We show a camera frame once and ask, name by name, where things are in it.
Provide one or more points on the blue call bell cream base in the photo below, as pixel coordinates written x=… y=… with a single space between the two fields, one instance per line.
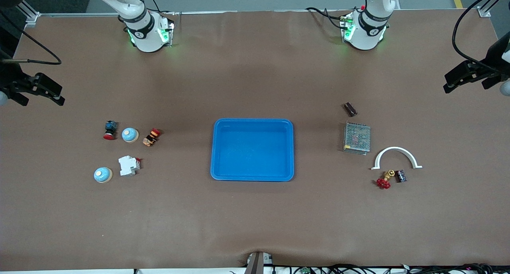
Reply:
x=129 y=135
x=102 y=174

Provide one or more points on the large dark electrolytic capacitor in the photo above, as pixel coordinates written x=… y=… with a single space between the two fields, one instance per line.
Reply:
x=350 y=109

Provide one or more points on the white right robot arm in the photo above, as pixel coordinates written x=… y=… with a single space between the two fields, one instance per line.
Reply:
x=143 y=35

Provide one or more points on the blue plastic tray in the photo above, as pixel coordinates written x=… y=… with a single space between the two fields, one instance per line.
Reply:
x=251 y=150

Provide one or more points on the red push button blue body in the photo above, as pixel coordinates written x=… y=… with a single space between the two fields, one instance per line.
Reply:
x=110 y=127

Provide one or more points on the silver table edge strip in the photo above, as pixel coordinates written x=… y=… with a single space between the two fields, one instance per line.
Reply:
x=79 y=14

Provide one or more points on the white arch pipe clamp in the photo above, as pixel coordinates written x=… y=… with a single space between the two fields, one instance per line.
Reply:
x=394 y=149

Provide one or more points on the white circuit breaker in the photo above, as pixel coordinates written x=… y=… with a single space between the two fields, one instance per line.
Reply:
x=127 y=166

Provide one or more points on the metal mesh power supply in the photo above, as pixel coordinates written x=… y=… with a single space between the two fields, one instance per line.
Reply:
x=357 y=137

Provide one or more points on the aluminium frame corner bracket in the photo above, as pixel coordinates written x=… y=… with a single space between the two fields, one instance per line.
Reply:
x=484 y=12
x=32 y=20

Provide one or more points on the red orange push button switch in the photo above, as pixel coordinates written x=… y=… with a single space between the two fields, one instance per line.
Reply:
x=151 y=137

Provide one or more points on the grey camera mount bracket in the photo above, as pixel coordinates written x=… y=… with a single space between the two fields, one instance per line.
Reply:
x=257 y=264

